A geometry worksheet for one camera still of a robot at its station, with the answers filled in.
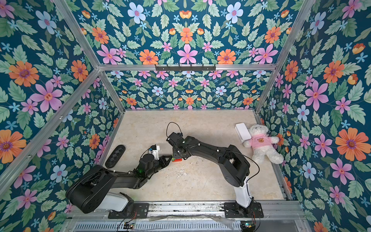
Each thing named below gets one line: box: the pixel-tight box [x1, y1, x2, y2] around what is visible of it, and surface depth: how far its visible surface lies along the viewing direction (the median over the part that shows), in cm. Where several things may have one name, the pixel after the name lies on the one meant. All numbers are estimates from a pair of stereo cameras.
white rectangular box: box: [234, 122, 252, 142], surface depth 103 cm
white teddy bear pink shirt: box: [242, 124, 285, 164], surface depth 92 cm
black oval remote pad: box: [104, 144, 126, 169], surface depth 92 cm
